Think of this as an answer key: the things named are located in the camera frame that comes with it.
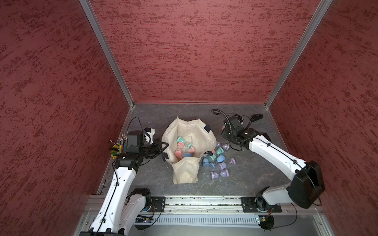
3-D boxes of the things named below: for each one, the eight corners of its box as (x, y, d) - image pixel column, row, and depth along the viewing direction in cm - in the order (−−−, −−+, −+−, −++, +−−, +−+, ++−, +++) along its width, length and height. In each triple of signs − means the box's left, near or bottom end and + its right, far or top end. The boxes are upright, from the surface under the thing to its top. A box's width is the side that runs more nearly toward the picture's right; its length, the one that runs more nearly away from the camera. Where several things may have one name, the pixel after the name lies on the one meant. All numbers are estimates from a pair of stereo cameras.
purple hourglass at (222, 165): (220, 171, 87) (221, 169, 85) (217, 165, 89) (218, 163, 87) (235, 164, 90) (236, 162, 88) (232, 158, 92) (233, 156, 90)
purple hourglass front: (211, 179, 84) (211, 177, 81) (209, 173, 86) (210, 171, 83) (228, 177, 85) (229, 175, 82) (226, 171, 87) (227, 168, 84)
